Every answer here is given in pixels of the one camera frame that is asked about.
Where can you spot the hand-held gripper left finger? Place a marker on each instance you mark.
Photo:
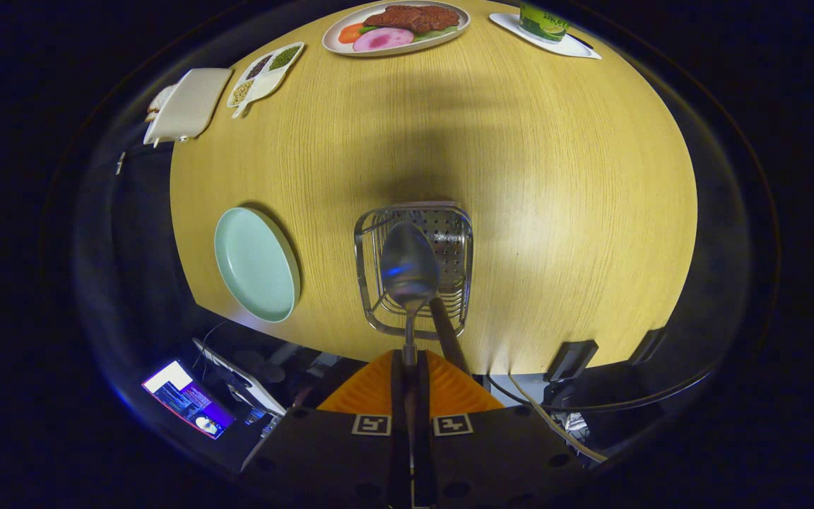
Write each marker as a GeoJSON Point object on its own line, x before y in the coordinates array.
{"type": "Point", "coordinates": [398, 382]}

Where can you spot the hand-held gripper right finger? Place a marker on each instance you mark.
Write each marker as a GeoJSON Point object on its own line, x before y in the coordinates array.
{"type": "Point", "coordinates": [423, 382]}

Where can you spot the steel spoon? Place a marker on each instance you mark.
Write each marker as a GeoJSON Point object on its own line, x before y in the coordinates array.
{"type": "Point", "coordinates": [409, 268]}

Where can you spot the white power strip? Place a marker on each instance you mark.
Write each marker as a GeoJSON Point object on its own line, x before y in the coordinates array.
{"type": "Point", "coordinates": [251, 385]}

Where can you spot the black table clamp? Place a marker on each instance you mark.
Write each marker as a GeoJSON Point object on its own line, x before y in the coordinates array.
{"type": "Point", "coordinates": [649, 345]}
{"type": "Point", "coordinates": [571, 359]}

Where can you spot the pale green round plate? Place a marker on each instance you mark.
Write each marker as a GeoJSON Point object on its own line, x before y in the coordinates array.
{"type": "Point", "coordinates": [255, 265]}

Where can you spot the lit laptop screen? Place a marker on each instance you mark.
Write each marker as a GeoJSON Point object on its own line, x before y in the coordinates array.
{"type": "Point", "coordinates": [184, 399]}

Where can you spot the white divided bean dish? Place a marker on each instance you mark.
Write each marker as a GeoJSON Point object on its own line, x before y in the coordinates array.
{"type": "Point", "coordinates": [266, 83]}

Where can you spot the white oval food plate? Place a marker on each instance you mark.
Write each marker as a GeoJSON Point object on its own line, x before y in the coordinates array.
{"type": "Point", "coordinates": [336, 46]}

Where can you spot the pink ham slice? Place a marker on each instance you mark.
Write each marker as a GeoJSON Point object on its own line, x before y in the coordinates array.
{"type": "Point", "coordinates": [382, 39]}

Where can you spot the white rectangular tray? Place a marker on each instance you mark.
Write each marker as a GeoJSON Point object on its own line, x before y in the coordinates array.
{"type": "Point", "coordinates": [191, 106]}

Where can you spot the green lettuce leaf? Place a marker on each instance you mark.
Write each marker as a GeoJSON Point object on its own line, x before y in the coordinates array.
{"type": "Point", "coordinates": [439, 32]}

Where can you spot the orange carrot slice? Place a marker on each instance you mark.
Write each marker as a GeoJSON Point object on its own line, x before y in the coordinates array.
{"type": "Point", "coordinates": [350, 33]}

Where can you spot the brown steak piece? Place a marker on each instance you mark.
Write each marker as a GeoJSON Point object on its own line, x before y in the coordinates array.
{"type": "Point", "coordinates": [414, 17]}

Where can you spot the white saucer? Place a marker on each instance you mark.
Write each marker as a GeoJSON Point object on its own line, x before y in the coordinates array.
{"type": "Point", "coordinates": [576, 48]}

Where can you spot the bread slice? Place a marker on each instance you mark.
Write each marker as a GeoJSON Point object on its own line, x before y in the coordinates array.
{"type": "Point", "coordinates": [160, 99]}

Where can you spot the green drink can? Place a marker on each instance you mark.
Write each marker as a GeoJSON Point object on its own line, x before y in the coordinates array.
{"type": "Point", "coordinates": [543, 21]}

